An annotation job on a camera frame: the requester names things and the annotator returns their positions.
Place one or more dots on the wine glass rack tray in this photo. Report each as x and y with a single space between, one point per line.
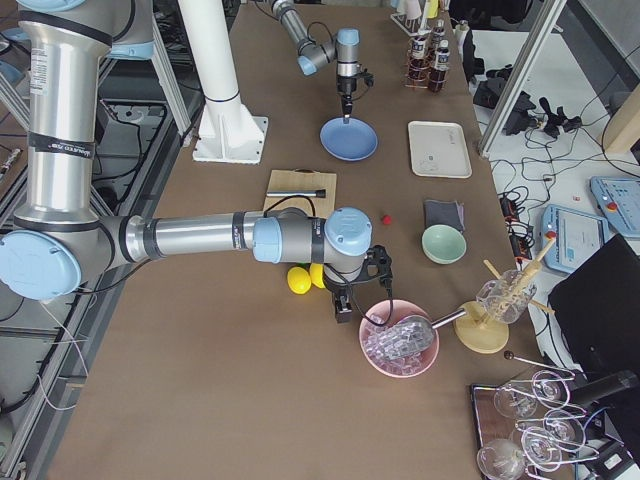
528 428

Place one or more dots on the pink bowl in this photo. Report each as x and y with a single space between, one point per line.
384 315

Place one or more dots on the metal ice scoop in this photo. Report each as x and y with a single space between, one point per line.
413 334

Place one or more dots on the blue teach pendant far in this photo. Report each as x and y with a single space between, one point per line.
618 200

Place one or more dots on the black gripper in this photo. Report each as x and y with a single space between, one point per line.
345 89
336 287

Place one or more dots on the blue teach pendant near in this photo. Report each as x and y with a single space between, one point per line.
578 235

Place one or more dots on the yellow lemon far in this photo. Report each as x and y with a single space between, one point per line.
316 273

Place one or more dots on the dark drink bottle upper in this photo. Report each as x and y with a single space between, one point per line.
438 32

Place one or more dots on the dark drink bottle lower left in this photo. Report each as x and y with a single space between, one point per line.
417 65

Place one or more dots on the dark drink bottle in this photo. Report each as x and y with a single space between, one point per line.
438 72
438 32
417 65

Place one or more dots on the cream rabbit tray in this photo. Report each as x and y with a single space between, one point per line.
438 150

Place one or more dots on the wooden cutting board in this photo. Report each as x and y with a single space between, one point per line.
307 180

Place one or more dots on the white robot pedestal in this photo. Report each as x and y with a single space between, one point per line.
228 132

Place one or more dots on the dark drink bottle lower right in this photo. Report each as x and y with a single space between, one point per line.
438 72

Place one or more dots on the yellow lemon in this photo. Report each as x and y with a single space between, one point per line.
299 280
316 273

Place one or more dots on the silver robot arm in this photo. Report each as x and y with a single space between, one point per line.
59 243
341 48

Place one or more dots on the grey folded cloth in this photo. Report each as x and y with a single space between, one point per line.
449 213

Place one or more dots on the copper wire bottle rack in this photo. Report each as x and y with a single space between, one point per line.
427 61

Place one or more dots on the green bowl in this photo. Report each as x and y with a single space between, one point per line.
443 244

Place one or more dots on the clear glass mug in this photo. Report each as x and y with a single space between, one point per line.
502 301

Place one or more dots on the steel muddler black tip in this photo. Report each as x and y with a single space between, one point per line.
315 193

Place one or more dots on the yellow lemon near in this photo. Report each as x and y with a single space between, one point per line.
299 280

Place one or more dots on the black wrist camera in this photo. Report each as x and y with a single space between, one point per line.
367 78
378 266

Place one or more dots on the blue teach pendant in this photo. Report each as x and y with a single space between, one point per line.
618 200
578 235

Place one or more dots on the blue round plate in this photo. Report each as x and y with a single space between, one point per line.
352 141

